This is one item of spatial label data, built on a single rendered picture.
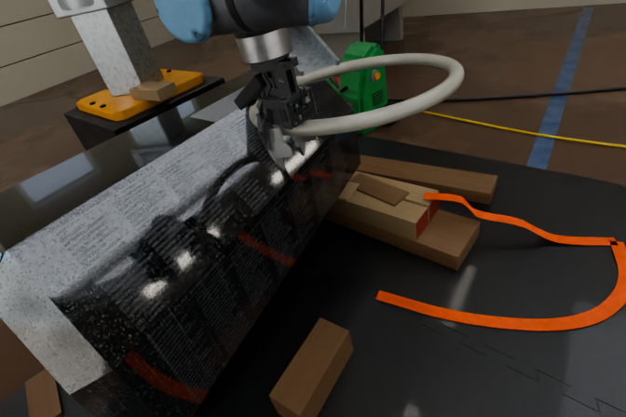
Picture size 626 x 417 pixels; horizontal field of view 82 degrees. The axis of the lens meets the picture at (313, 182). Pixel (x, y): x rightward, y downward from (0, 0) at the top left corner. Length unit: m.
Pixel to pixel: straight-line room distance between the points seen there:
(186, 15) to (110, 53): 1.46
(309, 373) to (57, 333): 0.70
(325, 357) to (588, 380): 0.78
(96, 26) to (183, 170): 1.03
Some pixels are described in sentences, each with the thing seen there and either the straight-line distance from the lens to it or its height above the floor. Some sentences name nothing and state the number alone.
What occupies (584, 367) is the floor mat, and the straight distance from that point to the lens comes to 1.49.
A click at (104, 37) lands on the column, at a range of 1.94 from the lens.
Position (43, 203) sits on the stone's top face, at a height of 0.83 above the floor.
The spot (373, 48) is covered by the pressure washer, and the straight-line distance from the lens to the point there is 2.55.
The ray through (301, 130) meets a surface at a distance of 0.68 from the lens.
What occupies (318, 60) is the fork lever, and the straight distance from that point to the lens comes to 1.18.
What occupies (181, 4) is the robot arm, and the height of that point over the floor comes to 1.20.
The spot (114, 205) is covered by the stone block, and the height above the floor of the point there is 0.79.
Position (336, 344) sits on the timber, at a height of 0.14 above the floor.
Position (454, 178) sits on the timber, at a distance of 2.00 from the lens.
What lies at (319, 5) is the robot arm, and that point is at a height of 1.18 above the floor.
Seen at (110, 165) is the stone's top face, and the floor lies 0.83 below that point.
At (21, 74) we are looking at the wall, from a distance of 7.43.
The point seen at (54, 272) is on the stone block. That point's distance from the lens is 0.97.
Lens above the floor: 1.24
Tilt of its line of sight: 34 degrees down
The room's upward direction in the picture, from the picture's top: 13 degrees counter-clockwise
